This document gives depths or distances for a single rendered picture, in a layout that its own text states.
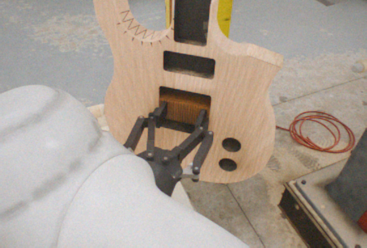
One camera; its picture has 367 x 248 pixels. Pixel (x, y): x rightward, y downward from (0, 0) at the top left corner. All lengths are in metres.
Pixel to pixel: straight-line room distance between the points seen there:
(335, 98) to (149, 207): 2.77
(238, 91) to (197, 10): 0.15
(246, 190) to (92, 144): 1.90
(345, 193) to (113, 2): 1.50
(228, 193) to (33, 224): 1.89
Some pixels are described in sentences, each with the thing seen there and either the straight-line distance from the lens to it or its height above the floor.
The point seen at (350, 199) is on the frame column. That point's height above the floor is 0.38.
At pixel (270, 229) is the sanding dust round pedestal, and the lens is 2.01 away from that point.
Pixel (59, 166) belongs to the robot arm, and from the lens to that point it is 0.22.
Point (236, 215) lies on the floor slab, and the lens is 2.01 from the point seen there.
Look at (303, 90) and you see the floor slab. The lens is 2.93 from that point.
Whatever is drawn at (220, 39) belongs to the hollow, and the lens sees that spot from 0.54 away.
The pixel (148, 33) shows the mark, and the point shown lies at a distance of 0.58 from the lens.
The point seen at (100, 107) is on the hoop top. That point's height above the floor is 1.21.
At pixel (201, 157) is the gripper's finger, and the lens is 0.50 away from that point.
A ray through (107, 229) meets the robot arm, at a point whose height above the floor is 1.55.
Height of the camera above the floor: 1.75
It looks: 44 degrees down
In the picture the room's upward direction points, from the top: straight up
